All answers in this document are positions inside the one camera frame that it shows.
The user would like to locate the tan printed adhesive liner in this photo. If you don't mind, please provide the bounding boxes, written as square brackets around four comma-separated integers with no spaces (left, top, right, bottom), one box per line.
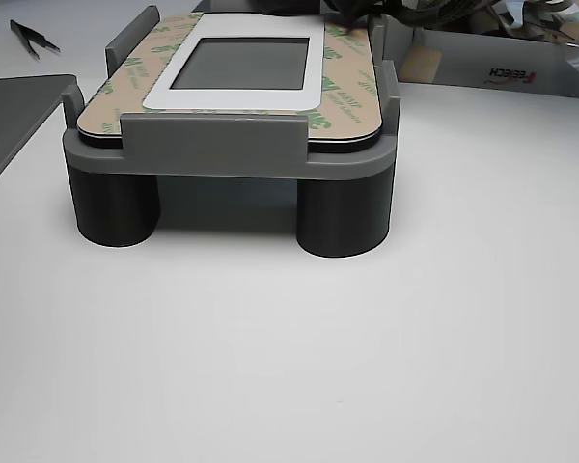
[76,11,383,142]

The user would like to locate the peeled film strips pile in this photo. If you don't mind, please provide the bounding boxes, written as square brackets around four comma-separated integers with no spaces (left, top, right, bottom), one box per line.
[400,0,579,49]

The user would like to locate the grey fixture with black legs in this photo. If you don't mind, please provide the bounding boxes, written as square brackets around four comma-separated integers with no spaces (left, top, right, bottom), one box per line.
[61,5,402,259]

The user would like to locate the white cardboard box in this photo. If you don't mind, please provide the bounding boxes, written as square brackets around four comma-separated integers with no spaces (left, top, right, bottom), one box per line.
[381,14,579,100]

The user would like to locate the grey rubber mat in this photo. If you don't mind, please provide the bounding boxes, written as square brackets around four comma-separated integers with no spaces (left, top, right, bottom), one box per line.
[0,73,81,199]

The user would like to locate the black tweezers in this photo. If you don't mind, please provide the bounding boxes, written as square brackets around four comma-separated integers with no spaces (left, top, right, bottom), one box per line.
[9,18,62,61]

